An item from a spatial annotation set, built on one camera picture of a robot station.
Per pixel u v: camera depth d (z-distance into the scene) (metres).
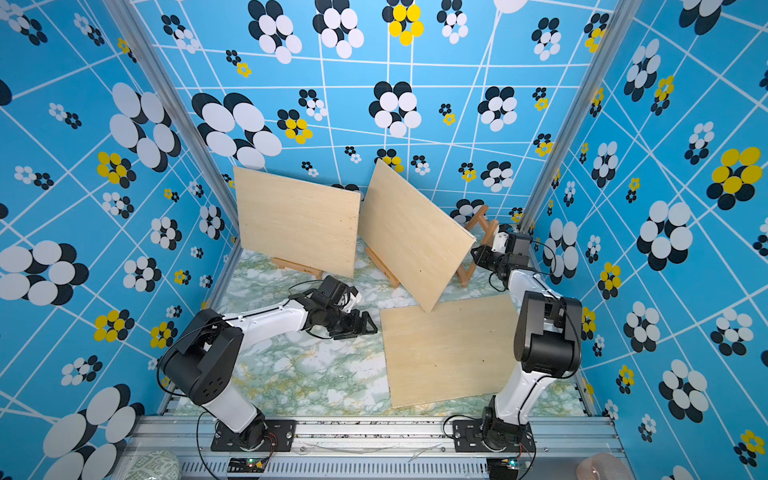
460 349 0.89
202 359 0.46
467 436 0.73
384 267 1.02
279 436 0.73
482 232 0.94
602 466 0.67
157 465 0.68
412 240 0.91
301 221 0.94
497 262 0.82
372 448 0.72
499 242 0.87
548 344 0.49
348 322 0.79
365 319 0.81
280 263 1.04
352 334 0.78
